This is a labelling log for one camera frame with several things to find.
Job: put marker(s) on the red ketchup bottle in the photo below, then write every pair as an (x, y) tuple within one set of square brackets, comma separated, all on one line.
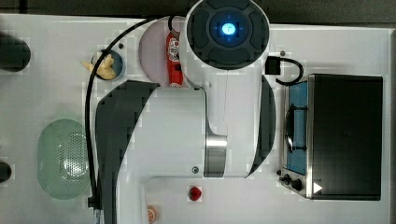
[(173, 65)]

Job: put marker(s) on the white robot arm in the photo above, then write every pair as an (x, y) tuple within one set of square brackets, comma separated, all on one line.
[(214, 117)]

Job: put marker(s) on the pink oval plate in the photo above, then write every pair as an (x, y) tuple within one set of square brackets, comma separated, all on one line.
[(151, 50)]

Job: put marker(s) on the red strawberry toy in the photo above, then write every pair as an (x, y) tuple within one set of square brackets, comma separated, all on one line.
[(195, 194)]

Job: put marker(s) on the blue bowl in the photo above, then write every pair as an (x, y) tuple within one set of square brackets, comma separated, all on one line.
[(118, 64)]

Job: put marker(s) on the yellow peeled banana toy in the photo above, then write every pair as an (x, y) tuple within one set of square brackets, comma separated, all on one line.
[(105, 70)]

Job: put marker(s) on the orange slice toy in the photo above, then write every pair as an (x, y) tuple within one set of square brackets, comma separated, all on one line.
[(152, 214)]

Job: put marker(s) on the black toaster oven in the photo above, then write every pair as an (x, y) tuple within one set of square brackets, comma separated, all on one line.
[(332, 138)]

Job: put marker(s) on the green perforated colander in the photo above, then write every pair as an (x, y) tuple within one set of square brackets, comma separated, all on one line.
[(62, 160)]

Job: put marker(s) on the black cup upper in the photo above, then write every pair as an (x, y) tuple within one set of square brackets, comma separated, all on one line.
[(15, 54)]

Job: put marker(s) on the black cup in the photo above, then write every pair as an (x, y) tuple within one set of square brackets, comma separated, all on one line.
[(15, 54), (5, 172)]

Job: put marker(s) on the black cup lower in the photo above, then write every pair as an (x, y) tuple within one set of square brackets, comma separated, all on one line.
[(5, 172)]

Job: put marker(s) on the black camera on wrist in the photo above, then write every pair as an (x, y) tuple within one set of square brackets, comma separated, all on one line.
[(272, 66)]

